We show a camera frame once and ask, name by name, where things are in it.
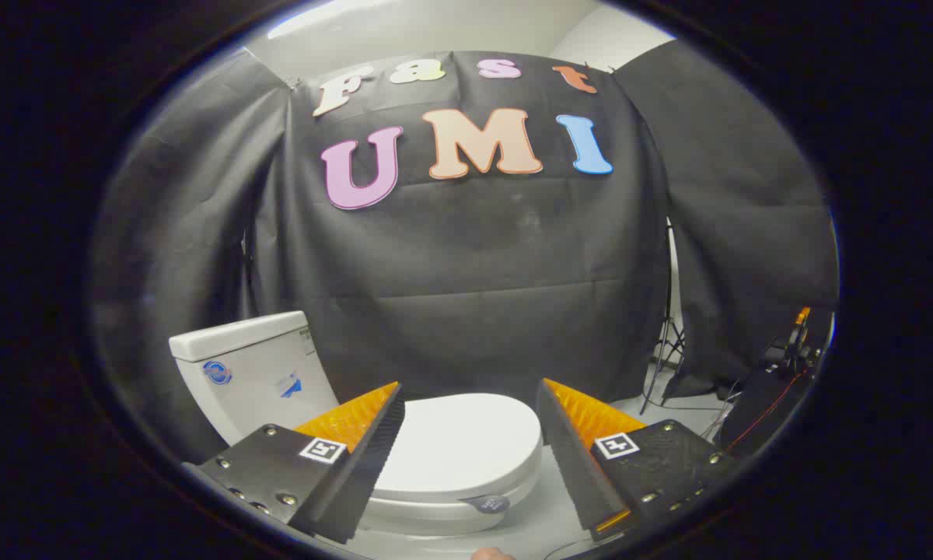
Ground white toilet lid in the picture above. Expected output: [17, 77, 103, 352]
[373, 393, 543, 502]

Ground red cable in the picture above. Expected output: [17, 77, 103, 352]
[725, 366, 816, 453]

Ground black tripod stand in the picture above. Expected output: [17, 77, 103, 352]
[640, 220, 690, 415]

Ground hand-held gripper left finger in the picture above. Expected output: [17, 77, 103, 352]
[183, 381, 405, 545]

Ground black backdrop cloth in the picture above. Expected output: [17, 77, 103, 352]
[92, 39, 839, 467]

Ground white toilet seat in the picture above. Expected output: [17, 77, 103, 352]
[364, 467, 542, 517]

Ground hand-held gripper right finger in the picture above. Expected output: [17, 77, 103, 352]
[535, 378, 739, 544]

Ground black lid lifter handle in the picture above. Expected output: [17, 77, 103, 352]
[459, 494, 511, 516]

